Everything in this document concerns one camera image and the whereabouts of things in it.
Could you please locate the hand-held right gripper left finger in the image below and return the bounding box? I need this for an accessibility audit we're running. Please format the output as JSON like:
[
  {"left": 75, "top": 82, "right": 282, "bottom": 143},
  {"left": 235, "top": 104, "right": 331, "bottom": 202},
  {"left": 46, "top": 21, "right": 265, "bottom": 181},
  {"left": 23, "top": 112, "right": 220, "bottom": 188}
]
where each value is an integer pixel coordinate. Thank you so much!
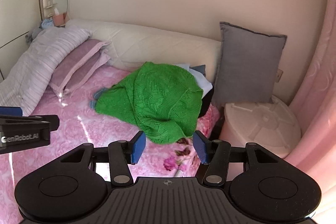
[{"left": 59, "top": 131, "right": 146, "bottom": 186}]

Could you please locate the pink floral blanket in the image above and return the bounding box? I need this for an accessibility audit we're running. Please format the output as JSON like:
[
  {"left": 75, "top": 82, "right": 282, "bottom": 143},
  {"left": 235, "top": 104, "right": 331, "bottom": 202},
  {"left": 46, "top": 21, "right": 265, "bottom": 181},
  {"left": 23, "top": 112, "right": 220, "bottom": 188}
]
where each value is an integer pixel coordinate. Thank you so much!
[{"left": 0, "top": 64, "right": 221, "bottom": 224}]

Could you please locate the light blue garment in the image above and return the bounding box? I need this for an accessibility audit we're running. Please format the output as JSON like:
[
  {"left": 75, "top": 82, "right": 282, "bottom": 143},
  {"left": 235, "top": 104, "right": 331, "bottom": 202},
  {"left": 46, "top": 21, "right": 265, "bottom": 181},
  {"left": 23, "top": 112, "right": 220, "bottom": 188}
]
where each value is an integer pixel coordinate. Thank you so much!
[{"left": 175, "top": 63, "right": 214, "bottom": 94}]

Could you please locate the black garment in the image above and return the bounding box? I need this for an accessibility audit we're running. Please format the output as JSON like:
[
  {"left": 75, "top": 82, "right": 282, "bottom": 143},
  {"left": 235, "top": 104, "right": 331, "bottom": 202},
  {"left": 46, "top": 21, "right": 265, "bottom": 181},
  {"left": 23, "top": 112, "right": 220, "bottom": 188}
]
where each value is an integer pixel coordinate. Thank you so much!
[{"left": 198, "top": 88, "right": 214, "bottom": 118}]

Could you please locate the dark blue garment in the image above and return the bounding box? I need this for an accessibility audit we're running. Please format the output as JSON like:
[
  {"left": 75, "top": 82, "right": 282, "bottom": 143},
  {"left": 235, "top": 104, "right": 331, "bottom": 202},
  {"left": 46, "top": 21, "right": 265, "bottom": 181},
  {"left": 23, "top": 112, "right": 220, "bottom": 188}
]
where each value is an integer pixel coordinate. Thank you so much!
[{"left": 190, "top": 64, "right": 206, "bottom": 75}]

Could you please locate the purple pillow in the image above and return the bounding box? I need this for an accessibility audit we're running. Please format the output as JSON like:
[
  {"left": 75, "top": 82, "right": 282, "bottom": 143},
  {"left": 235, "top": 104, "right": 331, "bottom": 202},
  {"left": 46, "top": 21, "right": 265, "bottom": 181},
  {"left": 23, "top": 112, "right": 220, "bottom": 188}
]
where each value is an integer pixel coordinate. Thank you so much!
[{"left": 49, "top": 39, "right": 112, "bottom": 102}]

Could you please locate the green knitted sweater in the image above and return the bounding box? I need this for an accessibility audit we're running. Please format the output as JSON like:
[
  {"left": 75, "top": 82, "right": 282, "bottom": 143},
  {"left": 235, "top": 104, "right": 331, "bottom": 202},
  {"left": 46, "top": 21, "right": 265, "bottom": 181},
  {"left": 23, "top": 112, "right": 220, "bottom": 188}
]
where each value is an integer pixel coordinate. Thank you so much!
[{"left": 95, "top": 62, "right": 204, "bottom": 145}]

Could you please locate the white quilted headboard cushion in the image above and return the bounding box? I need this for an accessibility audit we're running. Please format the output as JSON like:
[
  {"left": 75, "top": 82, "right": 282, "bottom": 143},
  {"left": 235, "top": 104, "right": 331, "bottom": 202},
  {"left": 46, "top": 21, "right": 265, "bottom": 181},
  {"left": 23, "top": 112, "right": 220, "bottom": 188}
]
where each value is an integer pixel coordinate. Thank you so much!
[{"left": 66, "top": 18, "right": 221, "bottom": 80}]

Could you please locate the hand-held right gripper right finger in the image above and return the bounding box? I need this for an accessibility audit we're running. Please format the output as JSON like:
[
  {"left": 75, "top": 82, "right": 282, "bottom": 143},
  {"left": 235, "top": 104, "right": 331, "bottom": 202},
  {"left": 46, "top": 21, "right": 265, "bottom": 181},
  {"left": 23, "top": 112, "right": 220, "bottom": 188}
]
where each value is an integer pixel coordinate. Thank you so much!
[{"left": 193, "top": 131, "right": 281, "bottom": 186}]

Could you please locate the white striped duvet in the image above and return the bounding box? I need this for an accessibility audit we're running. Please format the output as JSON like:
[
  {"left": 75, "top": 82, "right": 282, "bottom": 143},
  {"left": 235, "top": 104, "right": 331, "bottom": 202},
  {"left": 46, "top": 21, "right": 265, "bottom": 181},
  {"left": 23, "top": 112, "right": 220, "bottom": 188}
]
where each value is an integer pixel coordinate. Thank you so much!
[{"left": 0, "top": 25, "right": 92, "bottom": 115}]

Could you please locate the grey cushion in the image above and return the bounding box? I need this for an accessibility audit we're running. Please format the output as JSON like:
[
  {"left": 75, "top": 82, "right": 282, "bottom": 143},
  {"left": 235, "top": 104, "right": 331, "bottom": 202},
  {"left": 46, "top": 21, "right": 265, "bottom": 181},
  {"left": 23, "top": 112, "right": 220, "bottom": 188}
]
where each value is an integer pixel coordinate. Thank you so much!
[{"left": 211, "top": 21, "right": 287, "bottom": 109}]

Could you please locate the blue sock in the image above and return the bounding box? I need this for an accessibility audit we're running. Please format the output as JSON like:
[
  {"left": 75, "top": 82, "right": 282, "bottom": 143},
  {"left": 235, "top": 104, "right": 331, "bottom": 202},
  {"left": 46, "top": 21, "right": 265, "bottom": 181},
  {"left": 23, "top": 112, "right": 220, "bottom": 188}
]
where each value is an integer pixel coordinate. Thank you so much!
[{"left": 90, "top": 88, "right": 109, "bottom": 109}]

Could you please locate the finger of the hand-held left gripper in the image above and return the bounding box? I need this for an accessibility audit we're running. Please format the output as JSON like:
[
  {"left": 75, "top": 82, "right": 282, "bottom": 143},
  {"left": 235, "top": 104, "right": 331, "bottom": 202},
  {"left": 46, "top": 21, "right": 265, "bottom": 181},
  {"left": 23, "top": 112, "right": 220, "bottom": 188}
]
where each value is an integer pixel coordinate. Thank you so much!
[
  {"left": 0, "top": 107, "right": 24, "bottom": 117},
  {"left": 0, "top": 115, "right": 59, "bottom": 132}
]

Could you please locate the cream wardrobe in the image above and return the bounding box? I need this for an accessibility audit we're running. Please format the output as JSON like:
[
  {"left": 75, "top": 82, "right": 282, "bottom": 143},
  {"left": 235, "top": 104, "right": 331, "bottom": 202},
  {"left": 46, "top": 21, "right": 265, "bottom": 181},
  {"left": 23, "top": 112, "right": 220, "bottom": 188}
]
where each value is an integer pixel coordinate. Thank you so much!
[{"left": 0, "top": 0, "right": 44, "bottom": 81}]

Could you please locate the pink curtain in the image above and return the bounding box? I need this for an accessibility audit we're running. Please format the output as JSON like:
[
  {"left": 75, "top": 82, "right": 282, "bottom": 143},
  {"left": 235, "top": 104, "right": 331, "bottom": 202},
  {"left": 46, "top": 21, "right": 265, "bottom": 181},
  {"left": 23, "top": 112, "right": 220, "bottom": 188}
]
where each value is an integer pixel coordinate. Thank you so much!
[{"left": 285, "top": 0, "right": 336, "bottom": 224}]

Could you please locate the small white shelf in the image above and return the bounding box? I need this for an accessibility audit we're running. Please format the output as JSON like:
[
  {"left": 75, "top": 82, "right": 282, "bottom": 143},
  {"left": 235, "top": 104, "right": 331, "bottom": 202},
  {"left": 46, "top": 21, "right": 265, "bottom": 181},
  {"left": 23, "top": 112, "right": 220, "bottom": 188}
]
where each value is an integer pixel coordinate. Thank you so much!
[{"left": 43, "top": 0, "right": 58, "bottom": 18}]

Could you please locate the pink container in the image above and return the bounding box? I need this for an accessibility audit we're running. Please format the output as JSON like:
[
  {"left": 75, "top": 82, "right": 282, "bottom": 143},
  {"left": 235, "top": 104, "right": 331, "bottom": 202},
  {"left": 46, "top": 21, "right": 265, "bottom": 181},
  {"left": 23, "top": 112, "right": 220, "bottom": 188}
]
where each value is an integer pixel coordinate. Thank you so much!
[{"left": 52, "top": 13, "right": 67, "bottom": 27}]

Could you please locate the grey plush toy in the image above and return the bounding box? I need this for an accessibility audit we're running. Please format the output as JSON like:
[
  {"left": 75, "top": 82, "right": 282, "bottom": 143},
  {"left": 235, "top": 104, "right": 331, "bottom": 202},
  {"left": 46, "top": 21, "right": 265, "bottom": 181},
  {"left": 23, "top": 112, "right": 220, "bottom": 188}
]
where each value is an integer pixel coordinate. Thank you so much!
[{"left": 25, "top": 27, "right": 44, "bottom": 44}]

